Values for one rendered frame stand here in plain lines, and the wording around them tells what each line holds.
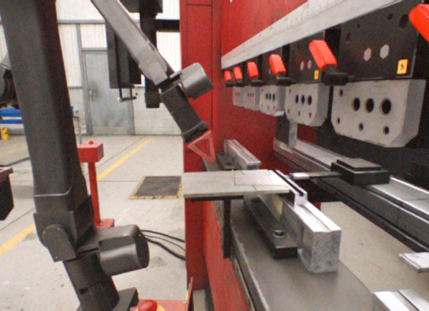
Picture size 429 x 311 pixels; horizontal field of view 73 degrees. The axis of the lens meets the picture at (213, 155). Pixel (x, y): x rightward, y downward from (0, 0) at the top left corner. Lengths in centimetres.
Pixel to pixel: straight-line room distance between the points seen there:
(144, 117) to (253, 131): 647
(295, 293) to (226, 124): 117
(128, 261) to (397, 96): 42
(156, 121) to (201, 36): 641
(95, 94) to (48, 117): 787
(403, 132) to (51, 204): 46
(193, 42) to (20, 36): 123
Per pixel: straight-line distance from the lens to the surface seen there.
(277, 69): 65
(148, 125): 799
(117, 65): 178
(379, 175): 91
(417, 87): 39
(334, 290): 64
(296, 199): 73
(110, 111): 821
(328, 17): 56
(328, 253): 66
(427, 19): 32
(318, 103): 55
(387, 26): 43
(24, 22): 45
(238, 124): 164
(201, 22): 163
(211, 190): 71
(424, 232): 79
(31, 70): 44
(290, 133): 76
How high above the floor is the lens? 124
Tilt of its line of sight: 13 degrees down
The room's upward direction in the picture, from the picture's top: straight up
